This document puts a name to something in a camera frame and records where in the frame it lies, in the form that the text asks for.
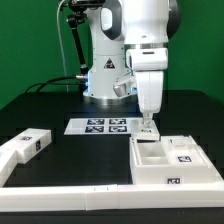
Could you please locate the white U-shaped fence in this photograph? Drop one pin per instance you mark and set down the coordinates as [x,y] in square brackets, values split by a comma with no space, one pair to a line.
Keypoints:
[73,198]

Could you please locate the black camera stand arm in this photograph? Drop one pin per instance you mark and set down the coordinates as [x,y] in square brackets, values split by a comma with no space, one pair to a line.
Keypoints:
[77,36]

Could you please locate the white marker base plate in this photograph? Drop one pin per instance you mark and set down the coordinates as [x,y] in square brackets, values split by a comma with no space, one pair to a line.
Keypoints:
[100,126]

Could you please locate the white cabinet top block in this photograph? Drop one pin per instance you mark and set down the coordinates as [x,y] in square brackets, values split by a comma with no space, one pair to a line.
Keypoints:
[28,144]

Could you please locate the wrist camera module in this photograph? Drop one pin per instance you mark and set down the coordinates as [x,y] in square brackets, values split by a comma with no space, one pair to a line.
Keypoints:
[124,86]

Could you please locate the white cabinet box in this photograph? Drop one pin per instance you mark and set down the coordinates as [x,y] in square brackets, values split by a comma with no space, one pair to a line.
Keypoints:
[149,165]

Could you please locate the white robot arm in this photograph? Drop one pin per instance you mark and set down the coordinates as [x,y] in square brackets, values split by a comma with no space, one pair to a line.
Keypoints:
[119,25]

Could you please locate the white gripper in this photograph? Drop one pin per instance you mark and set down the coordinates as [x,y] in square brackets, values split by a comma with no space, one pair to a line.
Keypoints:
[148,66]

